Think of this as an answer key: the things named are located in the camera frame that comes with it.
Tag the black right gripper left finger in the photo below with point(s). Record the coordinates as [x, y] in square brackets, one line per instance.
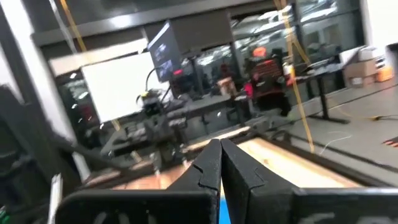
[205, 171]

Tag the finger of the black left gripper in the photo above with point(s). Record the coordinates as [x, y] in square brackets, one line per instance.
[178, 122]
[134, 133]

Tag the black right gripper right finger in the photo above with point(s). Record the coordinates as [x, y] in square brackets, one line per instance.
[248, 186]

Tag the blue round plate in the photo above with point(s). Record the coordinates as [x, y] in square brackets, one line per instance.
[224, 211]

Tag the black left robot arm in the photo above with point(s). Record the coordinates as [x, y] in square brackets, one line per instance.
[161, 146]

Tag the grey desk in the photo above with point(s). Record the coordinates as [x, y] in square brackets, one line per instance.
[211, 101]

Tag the small cardboard box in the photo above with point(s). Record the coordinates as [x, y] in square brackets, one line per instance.
[227, 87]

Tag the computer monitor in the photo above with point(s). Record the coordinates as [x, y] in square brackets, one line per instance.
[199, 34]

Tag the black tool cart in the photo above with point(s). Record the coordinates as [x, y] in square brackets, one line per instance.
[267, 84]

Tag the black standing desk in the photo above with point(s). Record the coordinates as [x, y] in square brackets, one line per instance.
[323, 99]

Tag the large cardboard box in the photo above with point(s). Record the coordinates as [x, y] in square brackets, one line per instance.
[360, 73]

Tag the orange bin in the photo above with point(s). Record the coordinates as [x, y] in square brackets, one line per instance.
[385, 74]

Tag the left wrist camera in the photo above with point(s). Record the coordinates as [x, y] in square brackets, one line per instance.
[152, 105]

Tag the silver aluminium bracket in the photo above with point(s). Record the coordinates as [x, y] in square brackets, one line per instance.
[55, 199]

